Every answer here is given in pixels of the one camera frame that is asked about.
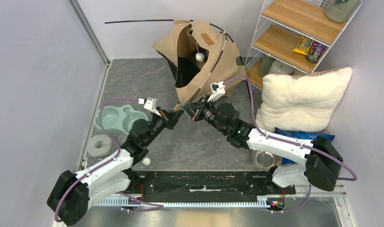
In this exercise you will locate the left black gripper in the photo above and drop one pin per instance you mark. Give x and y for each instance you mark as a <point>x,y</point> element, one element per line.
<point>169,117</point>

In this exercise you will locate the white toilet paper roll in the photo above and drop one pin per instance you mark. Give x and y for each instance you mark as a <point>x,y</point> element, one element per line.
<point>279,67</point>

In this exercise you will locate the grey-green jar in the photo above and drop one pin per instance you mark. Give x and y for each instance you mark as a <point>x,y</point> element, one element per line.
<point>339,11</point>

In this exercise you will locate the mint green pet bowl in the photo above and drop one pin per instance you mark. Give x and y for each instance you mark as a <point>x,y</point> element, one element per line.
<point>117,121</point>

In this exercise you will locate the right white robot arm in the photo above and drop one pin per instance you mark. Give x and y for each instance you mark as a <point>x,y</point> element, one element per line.
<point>317,161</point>

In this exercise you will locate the blue Doritos chip bag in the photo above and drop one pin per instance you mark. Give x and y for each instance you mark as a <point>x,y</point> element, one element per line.
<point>304,135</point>

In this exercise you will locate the white pompom cat toy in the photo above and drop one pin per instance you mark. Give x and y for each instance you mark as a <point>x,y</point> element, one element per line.
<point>200,57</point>

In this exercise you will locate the green cylinder bottle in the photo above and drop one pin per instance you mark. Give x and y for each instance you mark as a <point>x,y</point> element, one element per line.
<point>265,64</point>

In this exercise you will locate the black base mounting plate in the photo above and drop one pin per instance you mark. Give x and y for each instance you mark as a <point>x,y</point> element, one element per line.
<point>204,186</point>

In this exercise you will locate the white fluffy pillow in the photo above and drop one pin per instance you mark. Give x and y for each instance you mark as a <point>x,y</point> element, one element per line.
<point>301,102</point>

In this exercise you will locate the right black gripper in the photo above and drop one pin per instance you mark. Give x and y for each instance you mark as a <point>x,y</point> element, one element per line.
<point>193,108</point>

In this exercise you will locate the white wire wooden shelf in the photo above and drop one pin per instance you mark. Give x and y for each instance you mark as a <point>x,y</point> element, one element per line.
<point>280,25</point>

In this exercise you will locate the stainless steel bowl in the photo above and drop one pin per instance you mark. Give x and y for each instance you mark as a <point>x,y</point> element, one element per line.
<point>264,161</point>

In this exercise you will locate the clear plastic bottle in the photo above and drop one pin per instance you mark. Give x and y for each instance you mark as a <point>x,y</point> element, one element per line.
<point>146,161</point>

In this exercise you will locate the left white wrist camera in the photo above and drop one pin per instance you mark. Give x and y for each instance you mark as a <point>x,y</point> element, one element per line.
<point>150,104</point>

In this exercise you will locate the tan fabric pet tent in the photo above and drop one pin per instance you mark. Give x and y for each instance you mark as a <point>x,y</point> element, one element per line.
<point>181,38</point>

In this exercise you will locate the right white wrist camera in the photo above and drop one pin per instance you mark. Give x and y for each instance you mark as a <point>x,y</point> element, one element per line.
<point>218,90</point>

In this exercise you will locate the yellow M&M's bag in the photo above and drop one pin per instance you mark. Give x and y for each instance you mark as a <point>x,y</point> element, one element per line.
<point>304,45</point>

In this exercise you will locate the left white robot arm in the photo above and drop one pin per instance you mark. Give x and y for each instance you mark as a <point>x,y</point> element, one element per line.
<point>75,193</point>

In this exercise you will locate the long black tent pole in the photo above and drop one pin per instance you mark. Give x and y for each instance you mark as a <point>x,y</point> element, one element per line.
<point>193,78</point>

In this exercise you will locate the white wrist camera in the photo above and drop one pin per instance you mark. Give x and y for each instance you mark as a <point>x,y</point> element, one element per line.
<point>218,90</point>
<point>150,104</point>

